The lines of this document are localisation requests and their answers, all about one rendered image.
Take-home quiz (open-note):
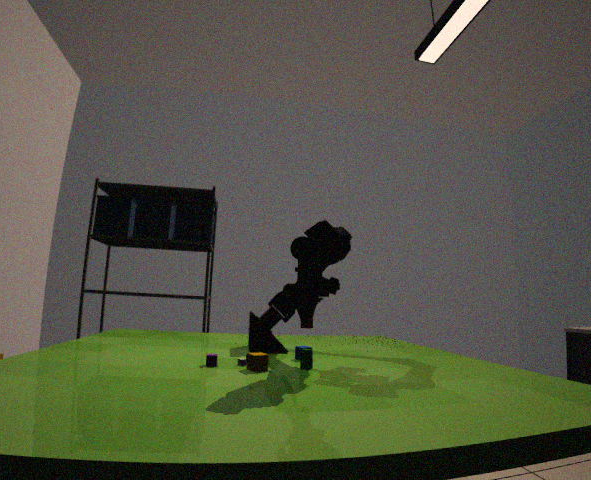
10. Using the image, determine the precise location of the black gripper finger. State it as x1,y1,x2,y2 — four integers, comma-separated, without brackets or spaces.
291,297,316,325
308,298,324,318

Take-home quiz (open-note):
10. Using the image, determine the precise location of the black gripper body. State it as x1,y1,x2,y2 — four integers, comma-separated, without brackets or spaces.
283,263,329,298

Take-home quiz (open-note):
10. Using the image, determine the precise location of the blue block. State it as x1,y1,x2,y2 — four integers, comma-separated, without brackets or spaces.
295,346,313,360

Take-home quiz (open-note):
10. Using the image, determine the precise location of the green block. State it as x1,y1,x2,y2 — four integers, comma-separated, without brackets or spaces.
300,349,313,360
300,359,313,370

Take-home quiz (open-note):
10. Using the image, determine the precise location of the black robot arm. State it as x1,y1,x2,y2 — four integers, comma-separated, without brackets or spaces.
256,220,352,333

